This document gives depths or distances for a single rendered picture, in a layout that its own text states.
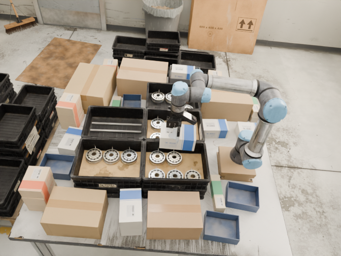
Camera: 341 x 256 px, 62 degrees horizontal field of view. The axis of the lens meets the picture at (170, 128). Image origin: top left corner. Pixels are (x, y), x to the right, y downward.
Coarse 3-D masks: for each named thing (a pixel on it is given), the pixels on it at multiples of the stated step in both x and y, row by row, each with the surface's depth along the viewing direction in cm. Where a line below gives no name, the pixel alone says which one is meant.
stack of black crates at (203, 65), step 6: (180, 54) 317; (186, 54) 321; (192, 54) 320; (198, 54) 320; (204, 54) 320; (210, 54) 319; (180, 60) 306; (186, 60) 325; (192, 60) 326; (198, 60) 326; (204, 60) 325; (210, 60) 325; (198, 66) 320; (204, 66) 321; (210, 66) 321; (204, 72) 304
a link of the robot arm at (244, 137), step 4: (240, 132) 183; (244, 132) 182; (248, 132) 182; (252, 132) 182; (240, 136) 180; (244, 136) 179; (248, 136) 179; (240, 140) 181; (244, 140) 178; (248, 140) 177; (236, 144) 187; (240, 144) 180; (244, 144) 177; (236, 148) 188
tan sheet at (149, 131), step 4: (148, 120) 207; (148, 124) 204; (188, 124) 207; (196, 124) 208; (148, 128) 201; (196, 128) 205; (148, 132) 199; (152, 132) 199; (156, 132) 199; (196, 132) 203; (148, 136) 196; (196, 136) 200
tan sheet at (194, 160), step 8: (184, 160) 185; (192, 160) 185; (200, 160) 186; (152, 168) 178; (160, 168) 179; (168, 168) 179; (176, 168) 180; (184, 168) 180; (192, 168) 181; (200, 168) 181
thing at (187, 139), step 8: (168, 128) 160; (176, 128) 161; (184, 128) 161; (192, 128) 162; (160, 136) 156; (184, 136) 157; (192, 136) 158; (160, 144) 159; (168, 144) 159; (176, 144) 158; (184, 144) 158; (192, 144) 158
